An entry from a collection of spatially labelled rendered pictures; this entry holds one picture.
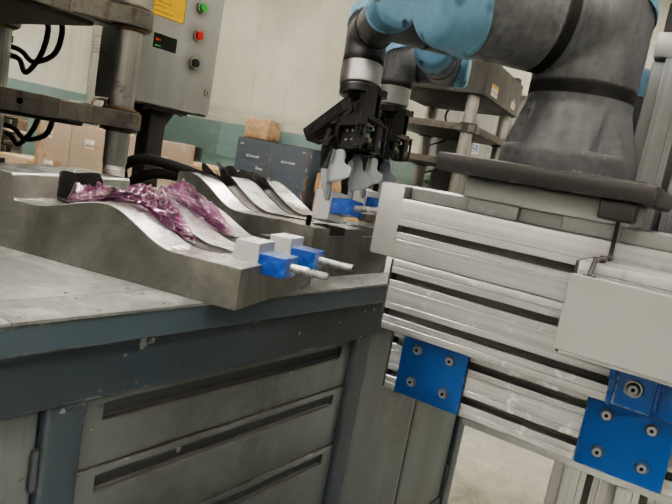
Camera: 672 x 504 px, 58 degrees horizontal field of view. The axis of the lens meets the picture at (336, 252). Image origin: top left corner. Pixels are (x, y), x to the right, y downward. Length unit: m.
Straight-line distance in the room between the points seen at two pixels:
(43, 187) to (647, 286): 0.83
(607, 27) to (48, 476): 0.80
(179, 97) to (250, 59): 7.57
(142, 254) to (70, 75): 8.39
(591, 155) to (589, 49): 0.11
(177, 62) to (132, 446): 1.27
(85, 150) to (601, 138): 4.89
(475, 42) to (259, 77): 8.68
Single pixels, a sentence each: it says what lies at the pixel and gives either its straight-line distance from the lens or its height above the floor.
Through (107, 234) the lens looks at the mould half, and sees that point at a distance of 0.88.
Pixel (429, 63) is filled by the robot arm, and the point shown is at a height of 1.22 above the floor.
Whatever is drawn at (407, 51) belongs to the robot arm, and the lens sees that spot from 1.40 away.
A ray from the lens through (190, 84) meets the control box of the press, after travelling 1.95.
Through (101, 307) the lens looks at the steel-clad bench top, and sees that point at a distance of 0.74.
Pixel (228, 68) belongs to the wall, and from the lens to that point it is 9.69.
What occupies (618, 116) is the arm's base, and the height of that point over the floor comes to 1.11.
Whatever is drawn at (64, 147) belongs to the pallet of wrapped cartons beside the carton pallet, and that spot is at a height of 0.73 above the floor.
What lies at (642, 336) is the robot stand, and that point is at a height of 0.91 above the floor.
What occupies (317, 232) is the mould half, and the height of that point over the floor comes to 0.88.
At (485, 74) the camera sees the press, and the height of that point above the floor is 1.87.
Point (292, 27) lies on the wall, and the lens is 9.17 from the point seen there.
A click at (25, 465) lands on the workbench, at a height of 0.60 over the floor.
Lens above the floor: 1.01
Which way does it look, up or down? 8 degrees down
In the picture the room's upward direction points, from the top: 10 degrees clockwise
